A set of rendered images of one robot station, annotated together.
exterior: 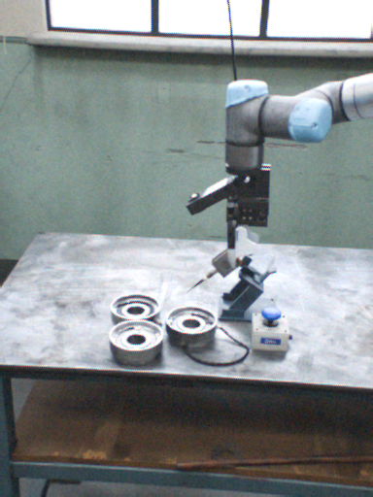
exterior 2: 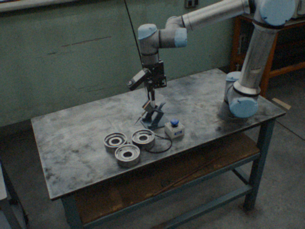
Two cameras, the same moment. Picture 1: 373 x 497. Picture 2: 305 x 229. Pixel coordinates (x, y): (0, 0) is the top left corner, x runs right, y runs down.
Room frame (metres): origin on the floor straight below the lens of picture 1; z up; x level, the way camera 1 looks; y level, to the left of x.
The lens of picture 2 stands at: (0.20, 0.42, 1.67)
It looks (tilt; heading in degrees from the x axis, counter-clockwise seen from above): 35 degrees down; 332
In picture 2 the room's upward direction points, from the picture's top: 3 degrees counter-clockwise
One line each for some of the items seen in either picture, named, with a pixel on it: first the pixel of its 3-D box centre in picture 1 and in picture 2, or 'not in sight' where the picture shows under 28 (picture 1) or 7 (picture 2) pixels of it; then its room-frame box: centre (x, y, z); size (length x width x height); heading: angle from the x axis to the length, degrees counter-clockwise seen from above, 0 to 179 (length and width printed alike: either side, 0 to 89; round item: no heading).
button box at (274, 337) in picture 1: (272, 331); (175, 128); (1.13, -0.18, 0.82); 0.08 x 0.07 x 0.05; 87
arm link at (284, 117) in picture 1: (299, 117); (173, 36); (1.18, -0.20, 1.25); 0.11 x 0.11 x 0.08; 56
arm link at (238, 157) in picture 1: (244, 153); (149, 57); (1.22, -0.11, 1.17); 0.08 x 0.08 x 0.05
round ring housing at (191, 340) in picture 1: (190, 327); (143, 139); (1.14, -0.02, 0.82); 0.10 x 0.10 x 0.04
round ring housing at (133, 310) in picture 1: (135, 314); (115, 142); (1.19, 0.10, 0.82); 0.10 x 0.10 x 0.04
